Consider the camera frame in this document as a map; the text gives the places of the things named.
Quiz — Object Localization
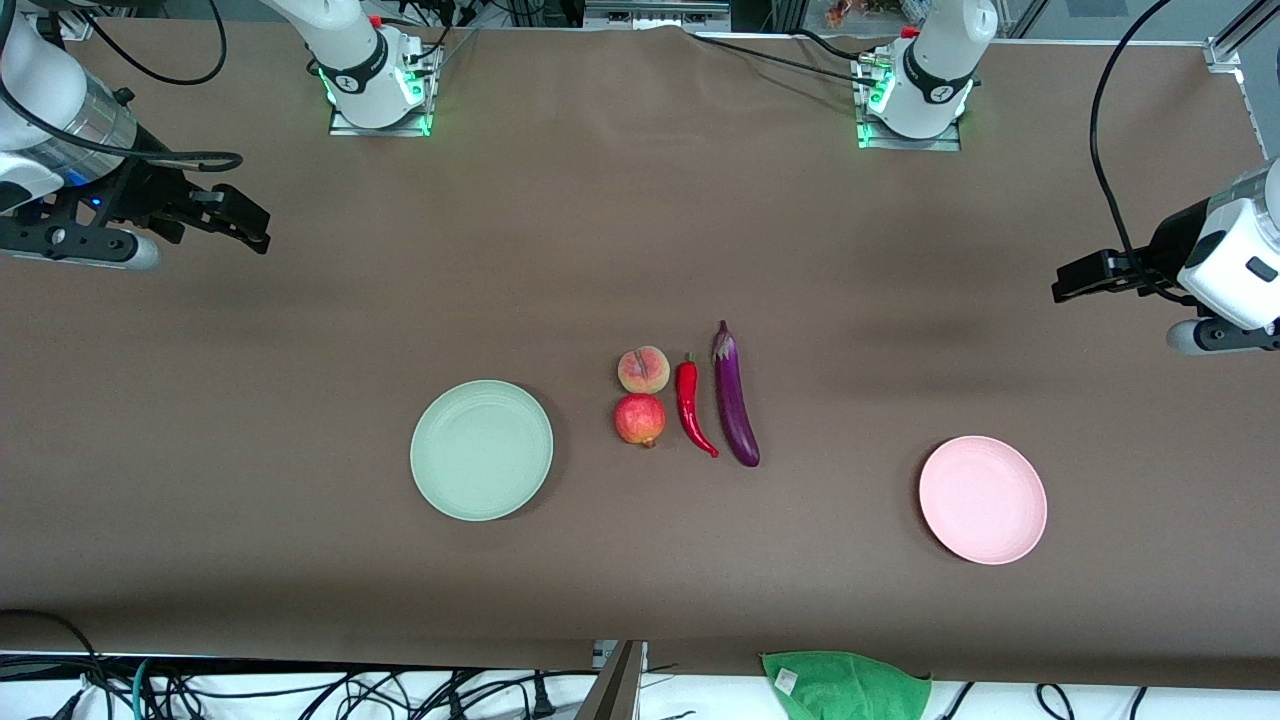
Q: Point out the purple eggplant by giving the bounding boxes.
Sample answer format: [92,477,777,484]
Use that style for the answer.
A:
[712,320,761,468]

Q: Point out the red chili pepper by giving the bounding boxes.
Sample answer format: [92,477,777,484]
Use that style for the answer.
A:
[675,352,720,459]

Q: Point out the peach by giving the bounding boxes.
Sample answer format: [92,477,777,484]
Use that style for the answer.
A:
[617,346,671,394]

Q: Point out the red pomegranate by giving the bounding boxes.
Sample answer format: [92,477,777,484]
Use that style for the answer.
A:
[614,393,668,449]

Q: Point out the pink round plate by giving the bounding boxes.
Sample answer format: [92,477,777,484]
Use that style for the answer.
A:
[919,435,1048,566]

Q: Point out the brown table cover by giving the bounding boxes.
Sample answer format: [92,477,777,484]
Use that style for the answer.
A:
[0,18,1280,691]

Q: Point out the light green round plate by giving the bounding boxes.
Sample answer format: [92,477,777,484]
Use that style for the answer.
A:
[410,379,554,522]

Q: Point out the grey metal box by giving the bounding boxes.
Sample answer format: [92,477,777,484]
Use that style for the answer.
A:
[583,0,732,30]

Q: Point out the green cloth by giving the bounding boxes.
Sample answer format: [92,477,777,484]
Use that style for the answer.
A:
[760,650,933,720]

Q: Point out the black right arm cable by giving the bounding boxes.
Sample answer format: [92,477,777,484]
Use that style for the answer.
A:
[0,0,244,173]

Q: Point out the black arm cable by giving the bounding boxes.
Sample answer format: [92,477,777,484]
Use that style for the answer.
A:
[0,0,244,173]
[1089,0,1193,303]

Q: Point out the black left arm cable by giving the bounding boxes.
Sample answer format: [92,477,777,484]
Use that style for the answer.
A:
[1089,0,1193,303]

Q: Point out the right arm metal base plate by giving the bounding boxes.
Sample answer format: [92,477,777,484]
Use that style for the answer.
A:
[328,40,435,138]

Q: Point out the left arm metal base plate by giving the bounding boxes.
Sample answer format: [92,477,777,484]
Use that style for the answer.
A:
[853,55,963,153]

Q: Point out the aluminium frame corner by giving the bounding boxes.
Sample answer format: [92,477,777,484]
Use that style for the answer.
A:
[1204,0,1280,73]

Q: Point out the black cable on table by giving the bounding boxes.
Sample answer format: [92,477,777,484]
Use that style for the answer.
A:
[685,28,886,91]

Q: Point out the black looped floor cable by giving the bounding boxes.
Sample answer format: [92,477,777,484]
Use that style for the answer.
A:
[0,609,113,720]

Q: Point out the aluminium profile post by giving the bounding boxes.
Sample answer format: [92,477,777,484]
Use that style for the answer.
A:
[575,640,647,720]

